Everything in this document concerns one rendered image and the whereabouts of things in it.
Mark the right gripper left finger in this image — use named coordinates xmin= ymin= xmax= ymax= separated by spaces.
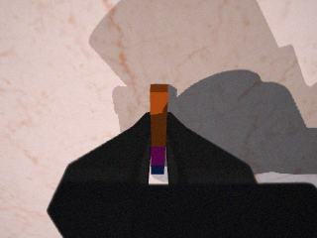
xmin=59 ymin=112 xmax=152 ymax=184

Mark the small blue block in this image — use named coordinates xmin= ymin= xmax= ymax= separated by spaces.
xmin=151 ymin=163 xmax=164 ymax=175

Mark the magenta rectangular block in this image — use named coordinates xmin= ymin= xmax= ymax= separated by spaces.
xmin=151 ymin=147 xmax=165 ymax=166

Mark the orange rod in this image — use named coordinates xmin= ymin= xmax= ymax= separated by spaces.
xmin=150 ymin=84 xmax=168 ymax=147

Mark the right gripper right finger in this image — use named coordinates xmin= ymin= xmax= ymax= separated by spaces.
xmin=166 ymin=112 xmax=258 ymax=183

